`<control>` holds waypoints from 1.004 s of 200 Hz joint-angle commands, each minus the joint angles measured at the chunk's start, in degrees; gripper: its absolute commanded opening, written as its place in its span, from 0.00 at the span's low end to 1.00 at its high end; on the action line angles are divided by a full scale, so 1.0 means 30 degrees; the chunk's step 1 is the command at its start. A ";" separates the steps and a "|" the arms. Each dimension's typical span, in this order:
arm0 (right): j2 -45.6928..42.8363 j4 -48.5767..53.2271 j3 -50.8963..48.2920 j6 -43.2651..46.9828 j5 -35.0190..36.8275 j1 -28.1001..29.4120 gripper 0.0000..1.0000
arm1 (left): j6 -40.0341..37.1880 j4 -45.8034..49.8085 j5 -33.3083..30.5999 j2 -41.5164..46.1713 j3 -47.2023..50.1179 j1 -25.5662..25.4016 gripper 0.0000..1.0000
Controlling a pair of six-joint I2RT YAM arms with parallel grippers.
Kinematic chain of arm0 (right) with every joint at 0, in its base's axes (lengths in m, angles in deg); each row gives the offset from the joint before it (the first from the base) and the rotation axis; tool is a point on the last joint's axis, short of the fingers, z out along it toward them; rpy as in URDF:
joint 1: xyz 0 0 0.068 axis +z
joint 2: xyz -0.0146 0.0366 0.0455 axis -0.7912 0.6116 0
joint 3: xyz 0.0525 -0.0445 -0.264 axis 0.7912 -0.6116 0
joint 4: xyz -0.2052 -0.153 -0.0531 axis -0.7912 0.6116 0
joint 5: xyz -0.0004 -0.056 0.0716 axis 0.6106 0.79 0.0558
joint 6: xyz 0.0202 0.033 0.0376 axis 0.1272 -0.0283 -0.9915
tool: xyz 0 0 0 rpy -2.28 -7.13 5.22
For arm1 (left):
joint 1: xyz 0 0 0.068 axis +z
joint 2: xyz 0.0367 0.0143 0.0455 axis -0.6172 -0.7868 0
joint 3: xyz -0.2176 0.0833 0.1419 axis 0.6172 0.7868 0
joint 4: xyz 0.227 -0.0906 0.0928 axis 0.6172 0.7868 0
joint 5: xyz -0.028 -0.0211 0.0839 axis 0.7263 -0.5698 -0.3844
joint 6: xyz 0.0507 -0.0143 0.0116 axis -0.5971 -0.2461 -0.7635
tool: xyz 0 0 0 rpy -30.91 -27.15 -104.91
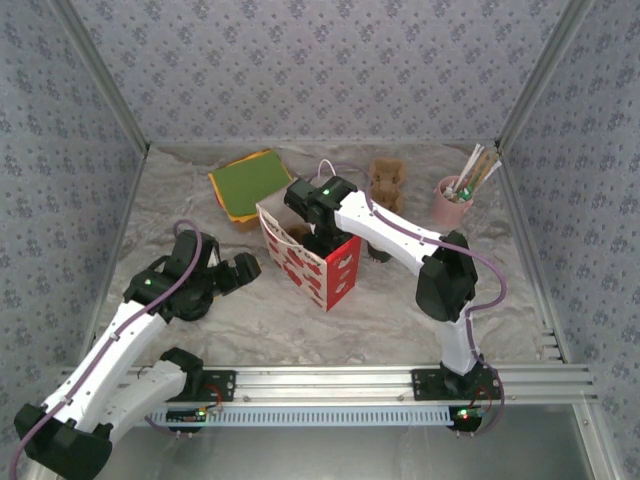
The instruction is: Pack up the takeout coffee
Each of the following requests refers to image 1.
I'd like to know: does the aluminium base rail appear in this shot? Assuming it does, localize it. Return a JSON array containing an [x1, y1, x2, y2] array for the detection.
[[49, 363, 600, 406]]

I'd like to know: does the grey metal panel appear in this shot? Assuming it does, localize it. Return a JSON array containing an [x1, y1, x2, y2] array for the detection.
[[54, 423, 596, 480]]

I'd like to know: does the aluminium frame post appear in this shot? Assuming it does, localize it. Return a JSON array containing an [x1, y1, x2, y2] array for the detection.
[[494, 0, 596, 154], [49, 0, 152, 154]]

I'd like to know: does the red white paper bag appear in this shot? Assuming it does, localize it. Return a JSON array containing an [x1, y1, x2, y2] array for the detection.
[[255, 158, 363, 313]]

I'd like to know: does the black plastic cup lid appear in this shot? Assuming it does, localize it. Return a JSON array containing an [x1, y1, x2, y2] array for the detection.
[[172, 299, 212, 324]]

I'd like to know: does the left controller board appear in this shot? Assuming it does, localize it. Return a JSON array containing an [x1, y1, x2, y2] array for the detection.
[[165, 407, 209, 425]]

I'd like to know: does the light blue slotted cable duct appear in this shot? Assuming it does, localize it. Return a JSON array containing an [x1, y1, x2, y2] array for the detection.
[[73, 404, 456, 428]]

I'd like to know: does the controller board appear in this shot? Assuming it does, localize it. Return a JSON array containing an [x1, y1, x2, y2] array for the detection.
[[165, 407, 209, 425], [448, 405, 487, 426]]

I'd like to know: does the right controller board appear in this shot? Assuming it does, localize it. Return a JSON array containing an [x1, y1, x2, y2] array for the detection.
[[448, 405, 487, 426]]

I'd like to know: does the white wrapped straw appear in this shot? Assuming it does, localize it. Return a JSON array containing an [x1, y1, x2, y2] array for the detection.
[[455, 143, 485, 191], [469, 158, 504, 194]]

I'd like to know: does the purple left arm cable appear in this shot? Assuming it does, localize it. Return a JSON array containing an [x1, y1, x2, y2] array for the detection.
[[8, 220, 204, 480]]

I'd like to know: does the pink holder cup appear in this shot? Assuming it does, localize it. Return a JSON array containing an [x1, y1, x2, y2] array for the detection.
[[432, 174, 475, 226]]

